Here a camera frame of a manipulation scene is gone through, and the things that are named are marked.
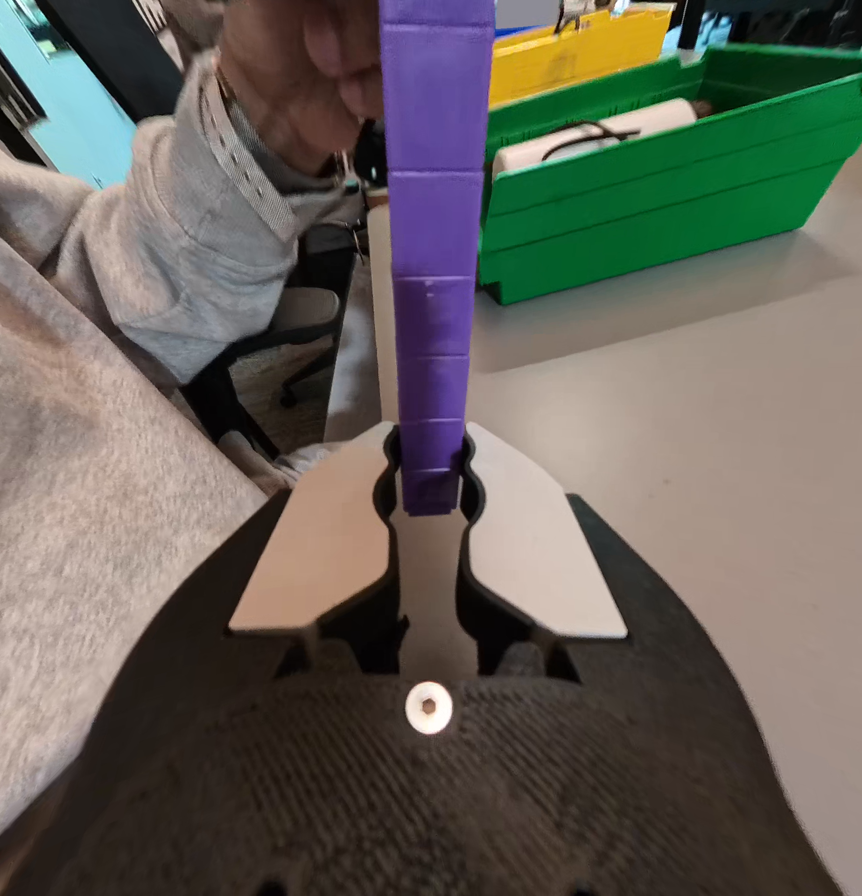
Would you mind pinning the black office chair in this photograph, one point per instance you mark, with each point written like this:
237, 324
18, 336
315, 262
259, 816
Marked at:
298, 315

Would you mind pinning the person's left forearm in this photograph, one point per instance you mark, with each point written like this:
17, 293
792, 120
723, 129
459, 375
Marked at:
172, 266

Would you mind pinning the person's left hand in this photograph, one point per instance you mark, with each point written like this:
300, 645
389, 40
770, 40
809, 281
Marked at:
298, 77

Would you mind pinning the white box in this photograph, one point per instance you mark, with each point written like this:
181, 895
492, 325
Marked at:
655, 119

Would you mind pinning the yellow plastic bin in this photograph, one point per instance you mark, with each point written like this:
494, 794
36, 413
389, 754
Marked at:
578, 56

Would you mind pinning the grey desk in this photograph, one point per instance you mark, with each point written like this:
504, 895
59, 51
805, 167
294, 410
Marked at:
683, 455

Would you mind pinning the long purple block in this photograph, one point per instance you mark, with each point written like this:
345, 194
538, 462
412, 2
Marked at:
434, 245

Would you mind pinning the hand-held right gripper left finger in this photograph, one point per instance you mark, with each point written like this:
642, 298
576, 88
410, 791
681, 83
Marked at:
319, 553

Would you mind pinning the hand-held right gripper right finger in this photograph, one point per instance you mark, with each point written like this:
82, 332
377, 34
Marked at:
536, 560

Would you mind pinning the green plastic bin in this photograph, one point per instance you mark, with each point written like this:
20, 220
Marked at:
648, 203

